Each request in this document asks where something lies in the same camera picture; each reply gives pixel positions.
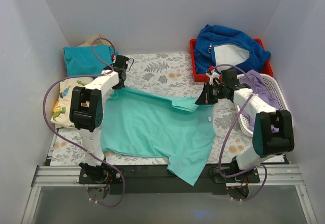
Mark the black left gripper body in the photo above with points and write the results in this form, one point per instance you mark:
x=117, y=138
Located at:
x=119, y=84

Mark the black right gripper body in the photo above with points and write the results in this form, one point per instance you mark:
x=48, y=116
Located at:
x=207, y=96

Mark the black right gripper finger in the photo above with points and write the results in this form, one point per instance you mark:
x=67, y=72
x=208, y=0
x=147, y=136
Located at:
x=206, y=97
x=210, y=88

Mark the mint green t shirt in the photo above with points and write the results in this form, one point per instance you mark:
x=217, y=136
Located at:
x=142, y=124

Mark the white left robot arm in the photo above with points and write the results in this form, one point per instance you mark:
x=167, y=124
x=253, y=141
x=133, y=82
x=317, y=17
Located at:
x=86, y=109

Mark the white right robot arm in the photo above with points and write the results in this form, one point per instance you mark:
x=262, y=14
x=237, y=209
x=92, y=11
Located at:
x=273, y=128

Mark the lavender purple t shirt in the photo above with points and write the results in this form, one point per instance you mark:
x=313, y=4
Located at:
x=261, y=88

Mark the blue fleece jacket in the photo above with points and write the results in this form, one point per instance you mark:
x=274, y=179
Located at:
x=217, y=45

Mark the teal folded t shirt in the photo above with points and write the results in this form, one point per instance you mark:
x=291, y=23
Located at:
x=82, y=61

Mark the white perforated basket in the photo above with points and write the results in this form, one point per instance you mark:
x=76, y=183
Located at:
x=274, y=88

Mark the dinosaur print folded garment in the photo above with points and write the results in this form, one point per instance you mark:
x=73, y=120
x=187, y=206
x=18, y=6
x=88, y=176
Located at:
x=61, y=110

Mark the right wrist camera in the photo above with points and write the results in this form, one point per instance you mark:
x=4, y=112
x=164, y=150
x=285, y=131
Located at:
x=213, y=76

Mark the aluminium frame rail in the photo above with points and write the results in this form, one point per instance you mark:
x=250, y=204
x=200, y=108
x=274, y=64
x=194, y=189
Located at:
x=68, y=176

